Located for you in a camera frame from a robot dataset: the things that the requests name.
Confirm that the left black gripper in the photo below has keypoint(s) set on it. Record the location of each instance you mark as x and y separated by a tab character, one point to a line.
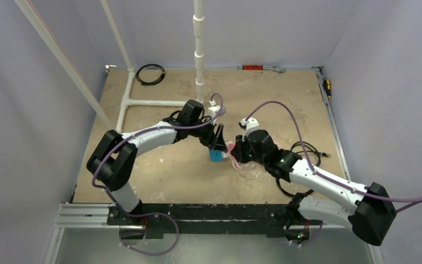
210	142

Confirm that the yellow handled screwdriver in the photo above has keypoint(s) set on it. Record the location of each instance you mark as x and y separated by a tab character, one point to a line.
327	88

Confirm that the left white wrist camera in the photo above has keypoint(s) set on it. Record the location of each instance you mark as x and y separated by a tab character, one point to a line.
215	111

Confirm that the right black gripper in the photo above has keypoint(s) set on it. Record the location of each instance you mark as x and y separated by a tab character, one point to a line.
241	148

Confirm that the aluminium extrusion rail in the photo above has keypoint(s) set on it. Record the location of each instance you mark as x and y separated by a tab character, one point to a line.
95	215

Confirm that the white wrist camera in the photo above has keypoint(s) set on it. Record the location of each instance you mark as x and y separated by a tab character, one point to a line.
215	111
248	126

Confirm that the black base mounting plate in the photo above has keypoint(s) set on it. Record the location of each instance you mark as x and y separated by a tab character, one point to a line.
272	220

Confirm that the red adjustable wrench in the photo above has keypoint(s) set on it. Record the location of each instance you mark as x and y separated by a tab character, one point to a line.
273	68

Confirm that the white PVC pipe frame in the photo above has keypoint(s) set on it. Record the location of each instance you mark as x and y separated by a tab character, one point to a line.
44	32

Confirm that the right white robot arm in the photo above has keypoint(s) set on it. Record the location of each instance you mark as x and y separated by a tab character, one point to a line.
364	209

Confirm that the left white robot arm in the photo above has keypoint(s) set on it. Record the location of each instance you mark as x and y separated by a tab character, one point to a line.
113	159

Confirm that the pink plug adapter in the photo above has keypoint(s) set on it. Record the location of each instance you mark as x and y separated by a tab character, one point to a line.
231	146

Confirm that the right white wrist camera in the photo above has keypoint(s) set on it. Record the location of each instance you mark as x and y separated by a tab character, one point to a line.
248	126

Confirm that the blue plug adapter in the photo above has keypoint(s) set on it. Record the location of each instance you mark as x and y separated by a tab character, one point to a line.
215	155

